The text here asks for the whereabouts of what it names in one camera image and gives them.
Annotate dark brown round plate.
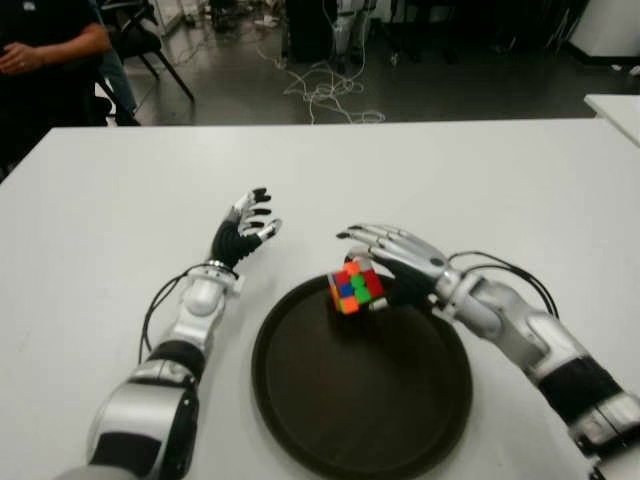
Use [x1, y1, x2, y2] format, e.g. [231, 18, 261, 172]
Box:
[250, 273, 474, 480]

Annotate white side table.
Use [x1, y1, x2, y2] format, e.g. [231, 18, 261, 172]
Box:
[583, 93, 640, 146]

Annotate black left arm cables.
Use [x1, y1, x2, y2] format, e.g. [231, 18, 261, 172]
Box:
[138, 268, 197, 362]

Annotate white tangled floor cable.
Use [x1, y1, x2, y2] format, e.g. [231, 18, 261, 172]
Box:
[254, 42, 387, 126]

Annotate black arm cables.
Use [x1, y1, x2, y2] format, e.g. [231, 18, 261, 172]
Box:
[138, 268, 197, 362]
[447, 249, 560, 319]

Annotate black equipment case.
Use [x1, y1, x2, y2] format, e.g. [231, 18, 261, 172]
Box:
[287, 0, 334, 64]

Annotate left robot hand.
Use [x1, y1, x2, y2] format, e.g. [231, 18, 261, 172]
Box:
[211, 187, 284, 269]

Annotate white humanoid robot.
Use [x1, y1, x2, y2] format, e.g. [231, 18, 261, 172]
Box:
[332, 0, 374, 66]

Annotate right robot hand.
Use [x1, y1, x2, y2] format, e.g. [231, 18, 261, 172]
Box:
[335, 222, 459, 314]

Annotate black office chair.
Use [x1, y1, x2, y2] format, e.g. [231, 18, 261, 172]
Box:
[107, 0, 196, 104]

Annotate multicolour Rubik's cube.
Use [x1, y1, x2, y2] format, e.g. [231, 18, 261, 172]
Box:
[327, 259, 385, 316]

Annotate seated person black shirt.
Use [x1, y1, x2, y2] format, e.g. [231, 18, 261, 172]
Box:
[0, 0, 114, 171]

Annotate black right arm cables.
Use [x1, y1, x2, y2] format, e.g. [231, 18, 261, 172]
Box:
[447, 249, 560, 319]

